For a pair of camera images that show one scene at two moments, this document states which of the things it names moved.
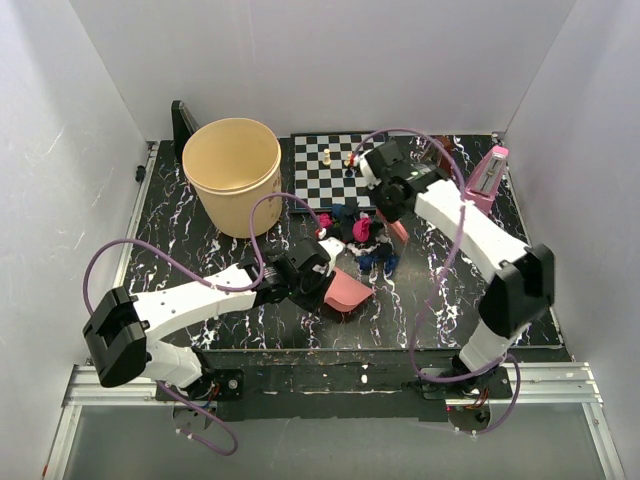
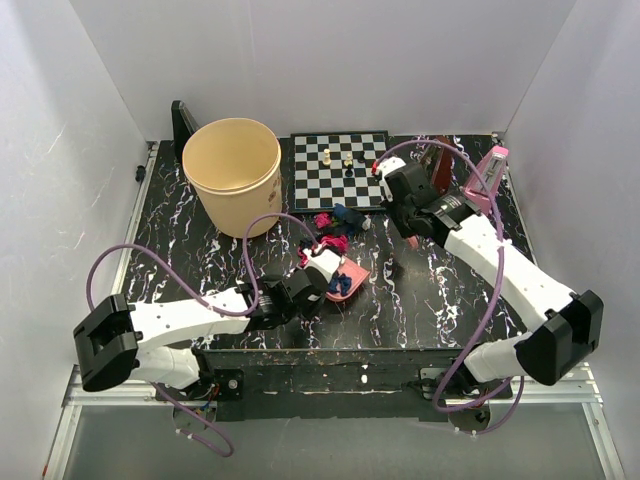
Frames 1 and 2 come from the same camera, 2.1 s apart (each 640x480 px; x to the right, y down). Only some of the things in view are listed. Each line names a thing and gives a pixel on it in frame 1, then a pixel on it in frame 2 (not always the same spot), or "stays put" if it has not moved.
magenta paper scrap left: [325, 220] stays put
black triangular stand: [183, 126] stays put
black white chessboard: [322, 171] stays put
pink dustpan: [345, 293] to [356, 272]
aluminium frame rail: [86, 390] stays put
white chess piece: [327, 161] stays put
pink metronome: [485, 183] stays put
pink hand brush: [396, 227] to [413, 241]
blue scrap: [391, 263] to [340, 283]
